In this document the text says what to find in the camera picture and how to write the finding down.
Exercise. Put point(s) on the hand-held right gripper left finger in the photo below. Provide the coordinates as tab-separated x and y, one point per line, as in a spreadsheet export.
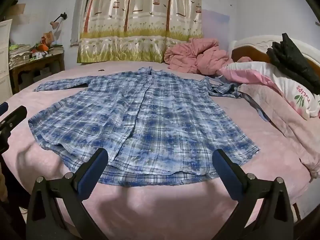
93	172

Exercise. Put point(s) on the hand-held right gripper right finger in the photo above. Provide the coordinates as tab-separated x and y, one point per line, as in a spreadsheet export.
226	175

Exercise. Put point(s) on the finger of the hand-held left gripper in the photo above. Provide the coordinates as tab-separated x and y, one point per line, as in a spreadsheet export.
15	117
3	108

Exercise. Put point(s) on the blue plaid shirt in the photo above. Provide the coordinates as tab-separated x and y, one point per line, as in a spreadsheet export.
150	120

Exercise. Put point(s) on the black folded clothes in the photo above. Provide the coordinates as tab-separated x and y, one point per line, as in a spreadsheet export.
292	62

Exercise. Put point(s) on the brown wooden side table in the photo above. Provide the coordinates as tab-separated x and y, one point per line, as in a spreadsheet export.
32	65

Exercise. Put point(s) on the white cabinet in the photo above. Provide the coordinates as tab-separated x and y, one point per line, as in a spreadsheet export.
5	55

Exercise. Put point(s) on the stack of papers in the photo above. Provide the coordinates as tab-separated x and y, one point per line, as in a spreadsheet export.
20	55

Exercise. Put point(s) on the bed with pink sheet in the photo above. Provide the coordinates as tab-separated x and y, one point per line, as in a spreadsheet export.
150	212

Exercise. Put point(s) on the orange plush toy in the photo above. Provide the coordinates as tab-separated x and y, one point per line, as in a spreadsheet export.
42	48

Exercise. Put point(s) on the pale pink pillow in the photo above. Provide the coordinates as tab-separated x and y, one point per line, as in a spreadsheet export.
282	130

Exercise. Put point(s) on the plain blue cloth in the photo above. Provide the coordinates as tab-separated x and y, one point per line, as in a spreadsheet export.
257	107

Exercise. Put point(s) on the orange paper box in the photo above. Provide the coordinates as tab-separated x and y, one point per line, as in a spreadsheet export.
48	38

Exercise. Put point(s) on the pink desk lamp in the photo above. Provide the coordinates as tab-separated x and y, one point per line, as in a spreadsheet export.
53	24

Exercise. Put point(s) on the white and pink pillow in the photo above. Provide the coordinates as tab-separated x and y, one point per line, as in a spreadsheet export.
275	77

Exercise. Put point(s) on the pink checked quilt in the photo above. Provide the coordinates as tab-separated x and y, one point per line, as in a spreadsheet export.
195	57

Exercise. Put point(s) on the white wooden headboard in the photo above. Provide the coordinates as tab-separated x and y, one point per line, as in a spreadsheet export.
252	41

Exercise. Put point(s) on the tree print curtain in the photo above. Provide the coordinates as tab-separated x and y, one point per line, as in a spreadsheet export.
140	17

